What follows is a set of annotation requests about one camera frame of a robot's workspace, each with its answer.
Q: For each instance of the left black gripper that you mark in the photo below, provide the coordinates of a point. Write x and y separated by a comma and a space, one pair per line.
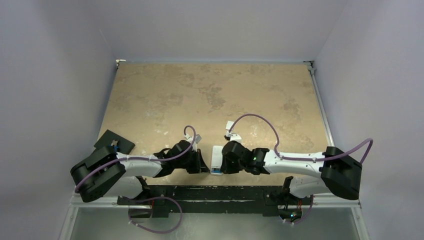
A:
199, 165

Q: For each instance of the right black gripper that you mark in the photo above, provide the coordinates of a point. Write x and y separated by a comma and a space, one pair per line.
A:
224, 163

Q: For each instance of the white battery cover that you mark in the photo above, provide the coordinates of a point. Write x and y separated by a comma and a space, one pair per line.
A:
229, 125

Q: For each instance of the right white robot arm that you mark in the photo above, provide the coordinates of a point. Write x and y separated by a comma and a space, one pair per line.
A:
331, 171

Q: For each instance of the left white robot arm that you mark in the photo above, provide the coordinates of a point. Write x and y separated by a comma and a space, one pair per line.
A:
107, 172

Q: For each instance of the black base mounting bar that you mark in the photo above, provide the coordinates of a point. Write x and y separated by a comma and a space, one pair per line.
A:
159, 201

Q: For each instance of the black box with blue tool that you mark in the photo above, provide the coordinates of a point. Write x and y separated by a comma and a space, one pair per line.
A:
120, 144

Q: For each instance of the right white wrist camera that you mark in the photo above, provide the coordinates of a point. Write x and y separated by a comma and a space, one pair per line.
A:
230, 136

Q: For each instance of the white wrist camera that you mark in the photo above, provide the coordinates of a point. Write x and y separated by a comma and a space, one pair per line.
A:
230, 136
193, 140

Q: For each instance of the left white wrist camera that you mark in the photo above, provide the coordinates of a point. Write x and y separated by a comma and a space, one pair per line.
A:
193, 140

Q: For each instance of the aluminium frame rail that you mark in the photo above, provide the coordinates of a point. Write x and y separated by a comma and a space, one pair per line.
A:
356, 209

